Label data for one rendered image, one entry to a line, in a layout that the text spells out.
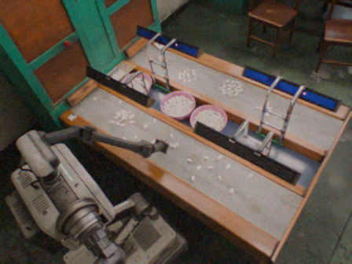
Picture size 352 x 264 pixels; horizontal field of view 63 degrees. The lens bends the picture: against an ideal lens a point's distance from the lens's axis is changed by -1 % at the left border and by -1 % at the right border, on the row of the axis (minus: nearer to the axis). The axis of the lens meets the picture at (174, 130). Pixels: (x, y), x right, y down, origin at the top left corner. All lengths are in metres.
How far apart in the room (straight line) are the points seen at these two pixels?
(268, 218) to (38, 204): 1.22
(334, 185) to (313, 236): 0.52
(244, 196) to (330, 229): 1.04
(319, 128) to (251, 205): 0.75
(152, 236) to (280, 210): 0.84
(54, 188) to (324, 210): 2.16
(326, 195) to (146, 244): 1.58
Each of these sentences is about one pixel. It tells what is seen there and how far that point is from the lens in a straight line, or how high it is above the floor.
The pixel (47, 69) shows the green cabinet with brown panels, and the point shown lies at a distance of 2.29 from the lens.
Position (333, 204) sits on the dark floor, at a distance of 2.81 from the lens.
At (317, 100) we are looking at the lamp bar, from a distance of 1.92.
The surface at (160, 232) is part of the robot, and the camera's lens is 2.07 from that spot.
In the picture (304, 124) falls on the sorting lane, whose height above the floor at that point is 0.74.
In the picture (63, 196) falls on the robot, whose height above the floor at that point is 1.45.
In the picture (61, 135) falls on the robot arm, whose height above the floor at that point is 1.19.
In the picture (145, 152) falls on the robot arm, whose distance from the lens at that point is 1.75.
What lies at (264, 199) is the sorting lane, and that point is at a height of 0.74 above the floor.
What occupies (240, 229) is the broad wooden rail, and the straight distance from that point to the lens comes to 1.75.
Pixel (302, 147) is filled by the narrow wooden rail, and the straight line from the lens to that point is 2.08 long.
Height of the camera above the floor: 2.42
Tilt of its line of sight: 52 degrees down
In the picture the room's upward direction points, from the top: 11 degrees counter-clockwise
